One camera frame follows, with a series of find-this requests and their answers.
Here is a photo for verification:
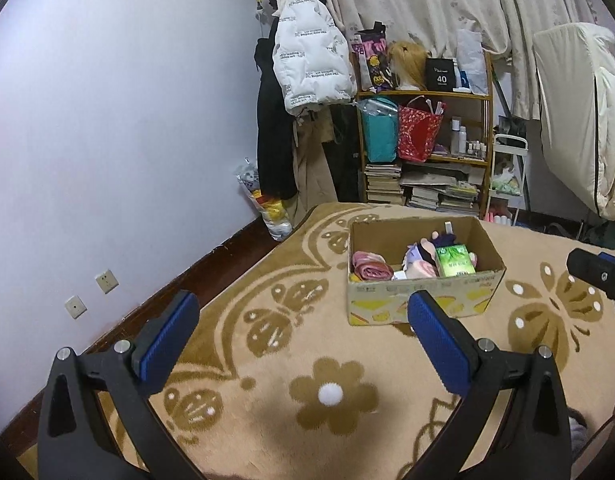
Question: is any lower wall socket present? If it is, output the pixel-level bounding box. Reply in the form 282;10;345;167
64;296;87;320

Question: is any cardboard box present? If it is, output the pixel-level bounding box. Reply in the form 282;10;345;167
347;217;506;326

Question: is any white mattress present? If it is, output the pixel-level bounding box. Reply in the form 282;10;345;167
533;23;615;221

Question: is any wall socket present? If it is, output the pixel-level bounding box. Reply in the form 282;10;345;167
94;270;118;295
64;296;87;320

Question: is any blonde wig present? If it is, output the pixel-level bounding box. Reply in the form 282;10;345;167
389;41;428;90

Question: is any white puffer jacket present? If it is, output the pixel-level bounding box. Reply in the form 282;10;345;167
272;0;357;117

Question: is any white rolling cart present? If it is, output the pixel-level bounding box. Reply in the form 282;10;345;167
485;133;529;226

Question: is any beige patterned rug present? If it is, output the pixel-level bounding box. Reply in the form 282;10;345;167
16;201;615;480

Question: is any black coat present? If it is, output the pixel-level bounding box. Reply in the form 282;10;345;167
254;18;298;200

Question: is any teal bag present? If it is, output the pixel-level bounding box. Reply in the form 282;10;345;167
356;98;399;164

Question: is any black box with 40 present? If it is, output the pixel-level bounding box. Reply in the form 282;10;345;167
425;58;460;92

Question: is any green tissue pack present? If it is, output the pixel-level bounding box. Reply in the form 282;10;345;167
435;244;477;278

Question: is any curtain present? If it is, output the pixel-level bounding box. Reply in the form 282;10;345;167
328;0;596;119

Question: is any purple plush doll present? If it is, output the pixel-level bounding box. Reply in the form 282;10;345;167
402;231;456;280

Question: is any upper wall socket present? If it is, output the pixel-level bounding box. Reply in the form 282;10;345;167
94;270;118;295

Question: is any wooden bookshelf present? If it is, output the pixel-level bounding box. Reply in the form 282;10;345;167
356;53;494;218

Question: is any bag of toys on floor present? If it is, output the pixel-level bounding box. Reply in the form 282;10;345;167
236;158;293;242

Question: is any red gift bag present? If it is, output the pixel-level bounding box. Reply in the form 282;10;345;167
396;96;446;162

